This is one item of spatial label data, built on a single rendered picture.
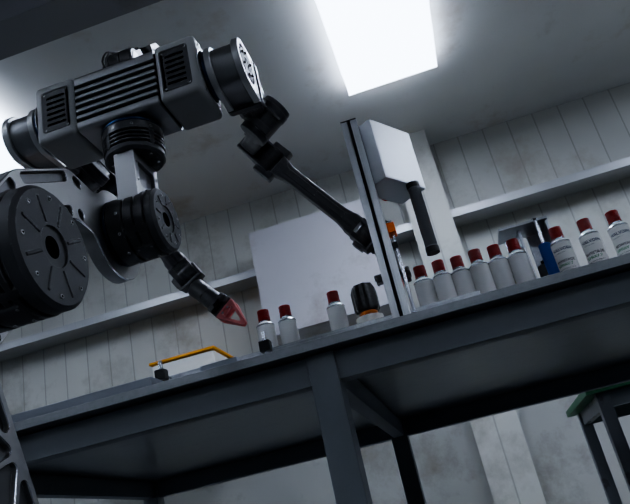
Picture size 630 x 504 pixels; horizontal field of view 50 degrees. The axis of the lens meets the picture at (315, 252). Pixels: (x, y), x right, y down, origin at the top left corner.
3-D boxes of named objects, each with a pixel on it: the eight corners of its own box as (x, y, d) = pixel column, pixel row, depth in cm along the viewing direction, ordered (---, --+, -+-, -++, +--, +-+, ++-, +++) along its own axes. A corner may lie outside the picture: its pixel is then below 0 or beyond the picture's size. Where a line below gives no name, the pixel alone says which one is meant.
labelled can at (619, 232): (649, 283, 172) (619, 213, 180) (654, 277, 167) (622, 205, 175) (629, 288, 172) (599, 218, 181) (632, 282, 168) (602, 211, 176)
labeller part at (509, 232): (544, 232, 196) (543, 229, 196) (547, 217, 186) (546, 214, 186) (498, 245, 198) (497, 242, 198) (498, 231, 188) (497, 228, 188)
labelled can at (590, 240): (620, 291, 173) (590, 221, 181) (623, 285, 168) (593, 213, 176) (599, 296, 174) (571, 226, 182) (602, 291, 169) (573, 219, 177)
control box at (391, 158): (426, 188, 188) (408, 132, 195) (385, 177, 177) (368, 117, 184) (400, 206, 194) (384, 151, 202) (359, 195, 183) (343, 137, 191)
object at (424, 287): (449, 337, 179) (428, 267, 187) (448, 332, 175) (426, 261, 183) (430, 342, 180) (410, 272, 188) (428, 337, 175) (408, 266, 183)
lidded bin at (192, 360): (240, 393, 483) (234, 356, 494) (219, 384, 447) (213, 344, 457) (178, 410, 490) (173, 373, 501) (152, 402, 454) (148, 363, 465)
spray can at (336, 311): (359, 361, 183) (342, 292, 191) (355, 357, 178) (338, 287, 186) (341, 366, 184) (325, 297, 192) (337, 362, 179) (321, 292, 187)
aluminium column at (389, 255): (421, 350, 165) (358, 125, 191) (419, 346, 161) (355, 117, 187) (403, 355, 166) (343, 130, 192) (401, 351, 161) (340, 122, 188)
